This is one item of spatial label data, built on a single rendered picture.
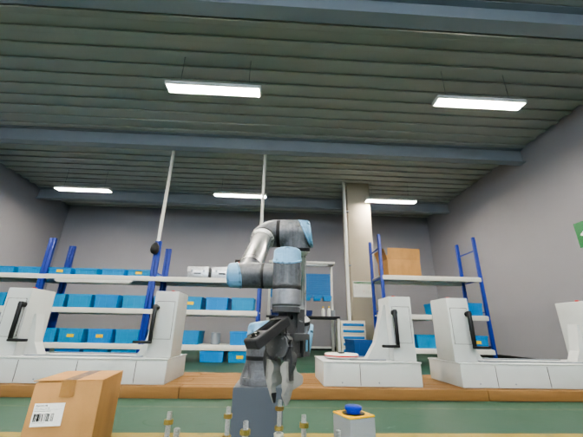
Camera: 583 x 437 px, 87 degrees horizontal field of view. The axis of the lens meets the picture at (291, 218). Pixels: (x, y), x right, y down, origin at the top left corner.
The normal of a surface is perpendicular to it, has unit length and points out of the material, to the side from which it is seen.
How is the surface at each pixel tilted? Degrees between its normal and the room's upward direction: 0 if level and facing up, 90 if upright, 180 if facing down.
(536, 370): 90
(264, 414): 90
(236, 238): 90
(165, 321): 90
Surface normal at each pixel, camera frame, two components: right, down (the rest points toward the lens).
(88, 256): 0.05, -0.34
